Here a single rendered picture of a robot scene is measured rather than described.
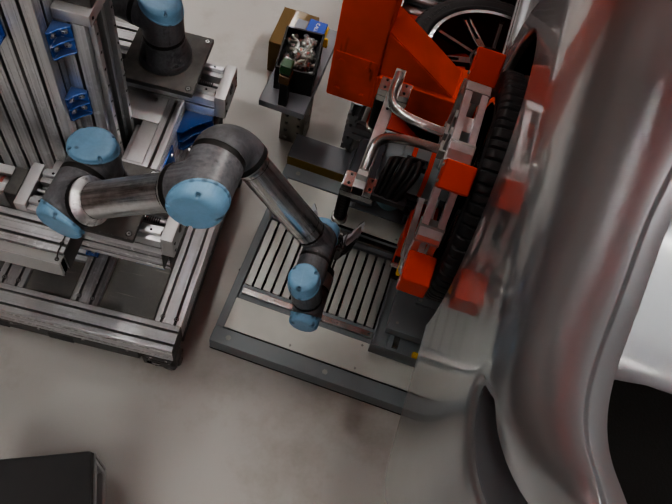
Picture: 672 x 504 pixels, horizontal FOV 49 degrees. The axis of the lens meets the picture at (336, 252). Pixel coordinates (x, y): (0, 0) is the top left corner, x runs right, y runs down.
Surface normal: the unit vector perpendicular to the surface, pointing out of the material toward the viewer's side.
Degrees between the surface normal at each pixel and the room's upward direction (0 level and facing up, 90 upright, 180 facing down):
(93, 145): 8
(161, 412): 0
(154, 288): 0
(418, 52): 36
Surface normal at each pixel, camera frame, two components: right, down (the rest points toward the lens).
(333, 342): 0.13, -0.47
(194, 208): -0.16, 0.82
